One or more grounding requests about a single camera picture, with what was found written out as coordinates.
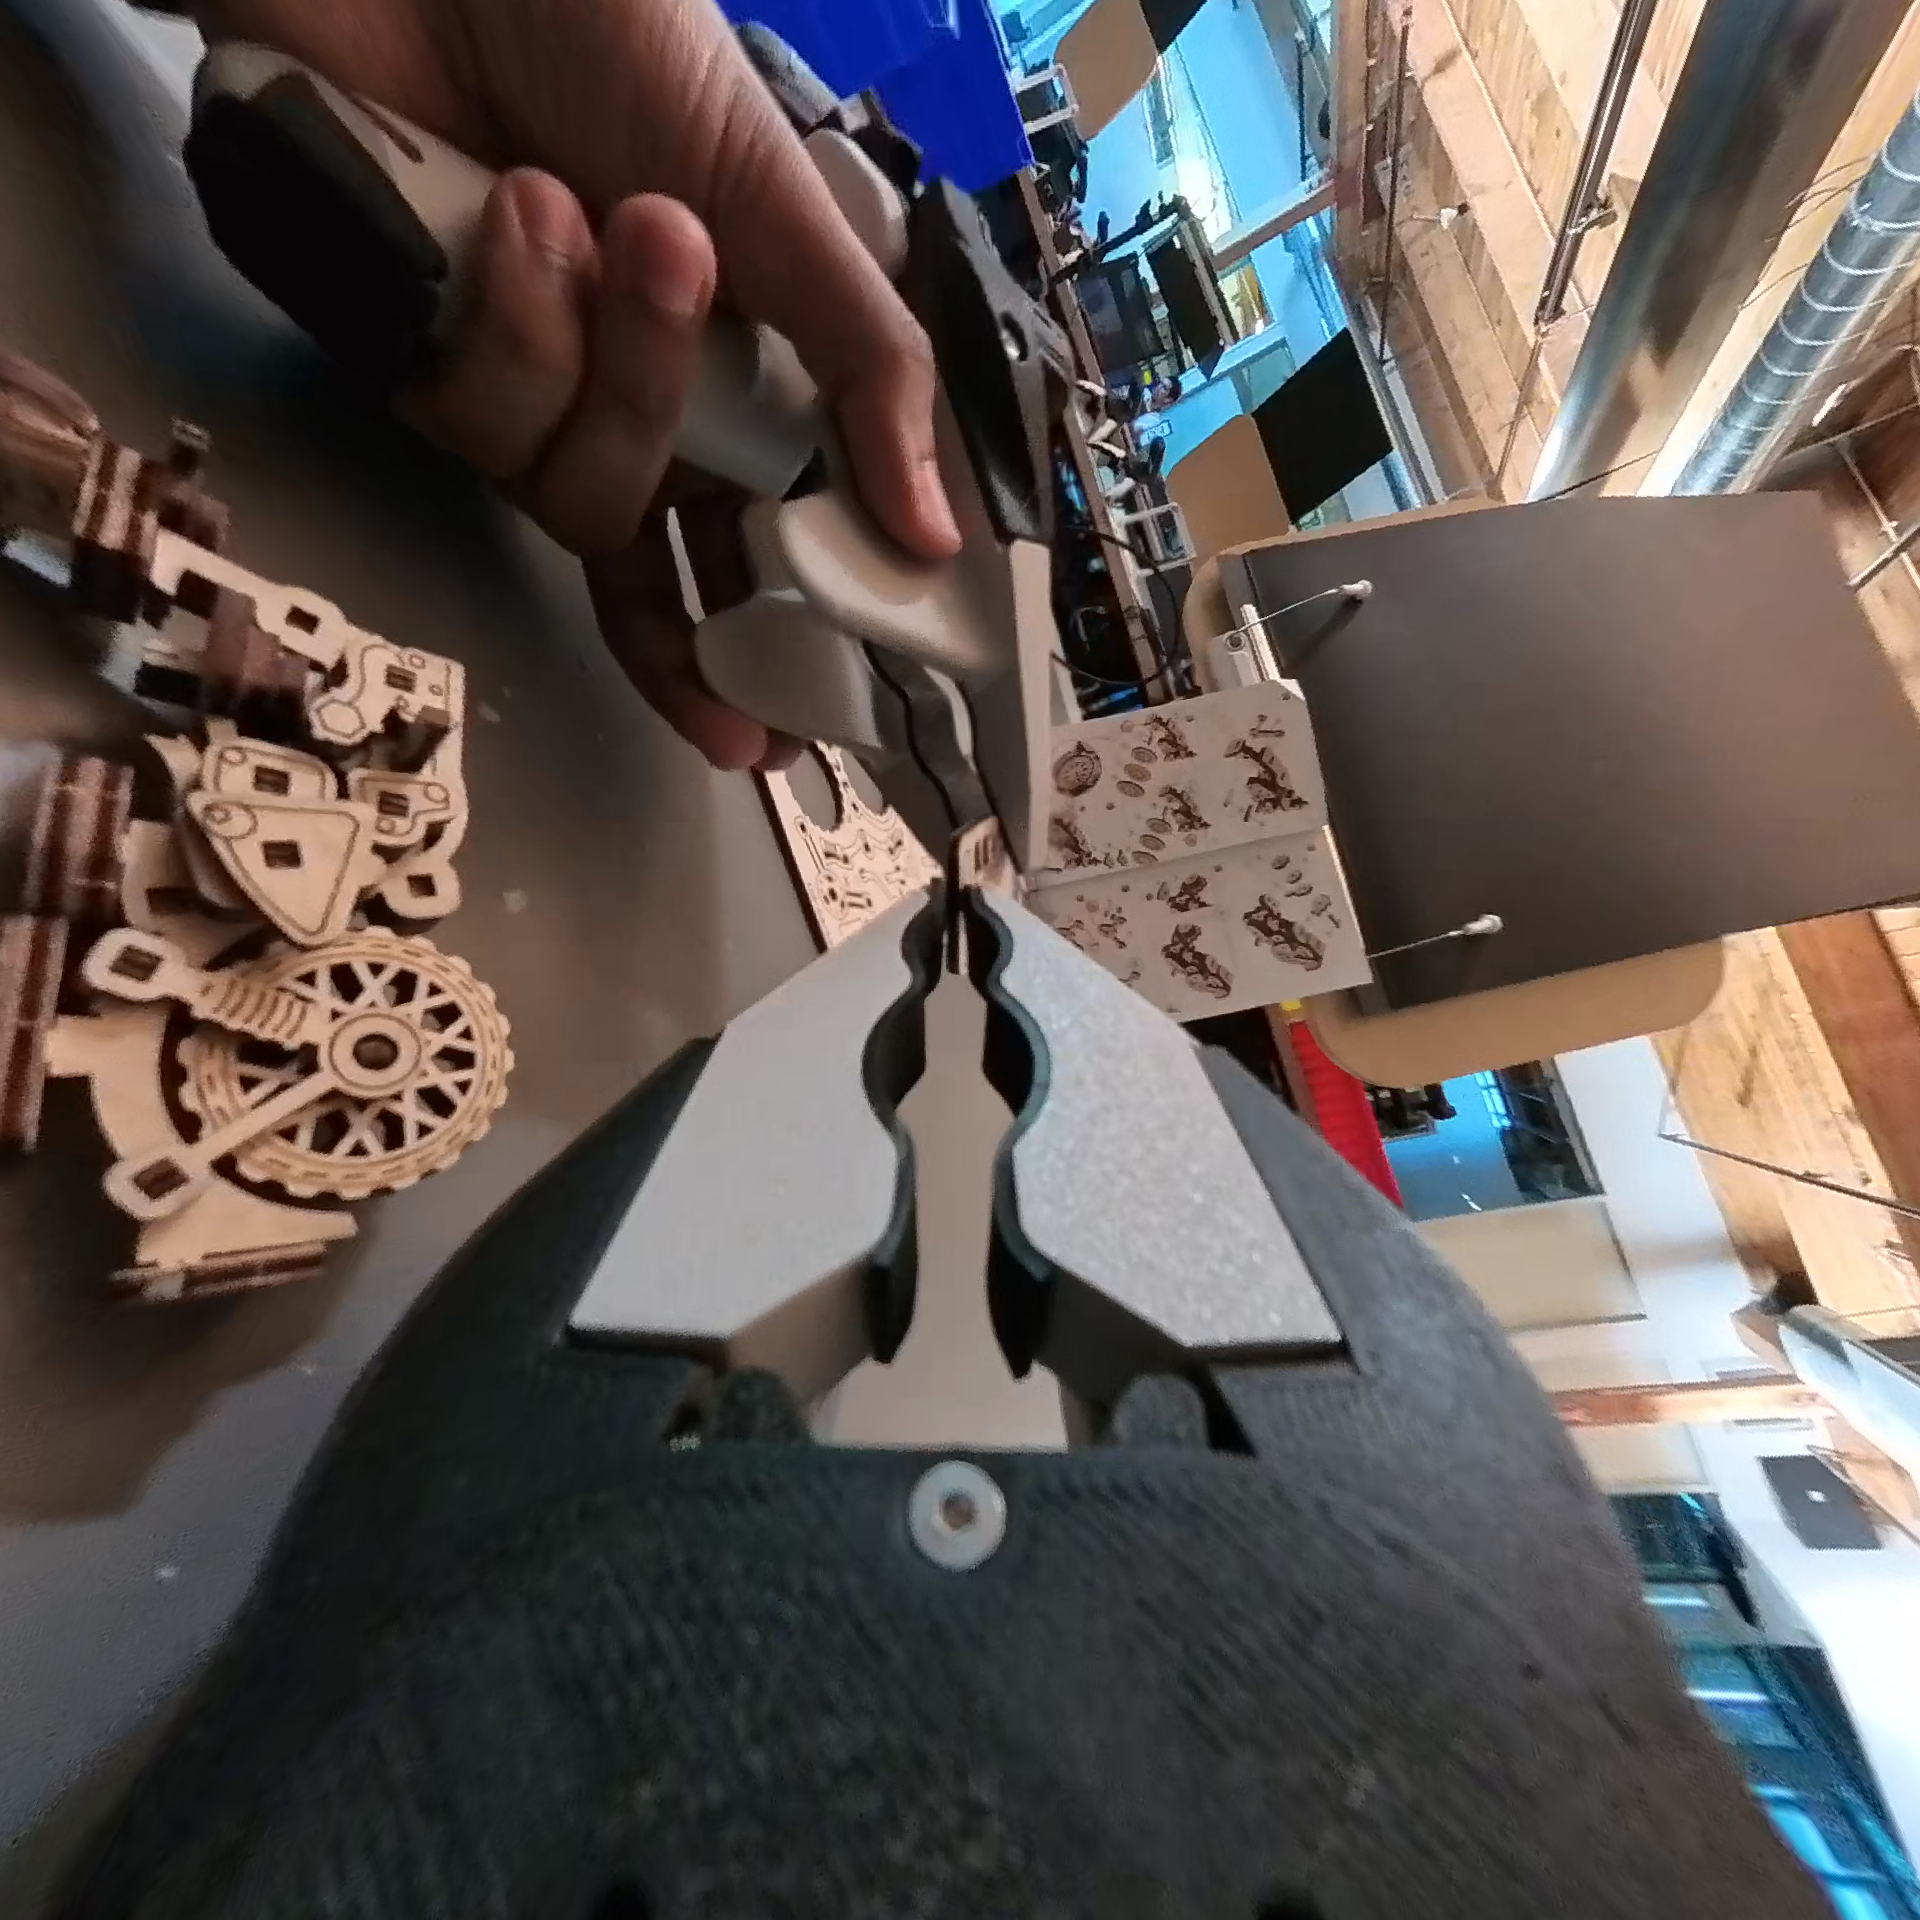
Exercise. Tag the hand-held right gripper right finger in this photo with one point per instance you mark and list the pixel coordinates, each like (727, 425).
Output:
(1170, 1200)

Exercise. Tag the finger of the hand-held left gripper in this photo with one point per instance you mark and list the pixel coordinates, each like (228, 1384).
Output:
(1037, 705)
(781, 675)

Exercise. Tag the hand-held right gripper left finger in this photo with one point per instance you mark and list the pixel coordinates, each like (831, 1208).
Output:
(735, 1186)

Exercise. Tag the wooden mechanical model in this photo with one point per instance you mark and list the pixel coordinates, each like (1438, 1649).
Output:
(344, 1050)

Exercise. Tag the grey desk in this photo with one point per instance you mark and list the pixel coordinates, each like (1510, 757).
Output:
(600, 901)

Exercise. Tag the person's left hand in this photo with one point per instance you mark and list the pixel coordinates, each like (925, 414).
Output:
(600, 106)

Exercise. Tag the red plastic bin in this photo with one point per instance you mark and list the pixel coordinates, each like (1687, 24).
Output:
(1343, 1110)

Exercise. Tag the laser-cut plywood sheet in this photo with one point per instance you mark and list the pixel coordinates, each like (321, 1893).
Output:
(848, 885)

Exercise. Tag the blue plastic bin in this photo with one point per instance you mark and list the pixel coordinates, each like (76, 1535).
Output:
(900, 77)

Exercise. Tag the black computer monitor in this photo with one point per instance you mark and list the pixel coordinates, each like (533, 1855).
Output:
(1327, 421)

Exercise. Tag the black standing board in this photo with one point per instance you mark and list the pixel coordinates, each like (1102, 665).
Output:
(1575, 752)

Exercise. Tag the metal ventilation ducts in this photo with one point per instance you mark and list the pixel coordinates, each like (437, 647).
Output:
(1770, 225)

